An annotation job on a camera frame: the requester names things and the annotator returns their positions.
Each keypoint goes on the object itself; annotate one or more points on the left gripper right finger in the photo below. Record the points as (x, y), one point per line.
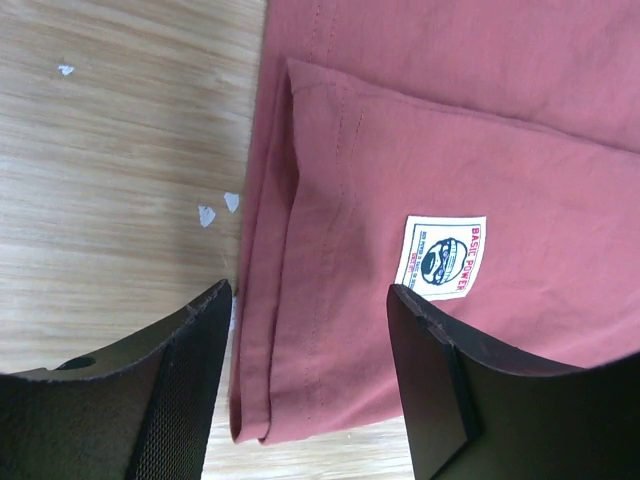
(478, 408)

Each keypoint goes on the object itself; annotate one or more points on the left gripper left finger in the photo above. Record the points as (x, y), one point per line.
(139, 408)

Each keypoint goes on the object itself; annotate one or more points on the red tank top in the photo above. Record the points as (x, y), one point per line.
(483, 153)

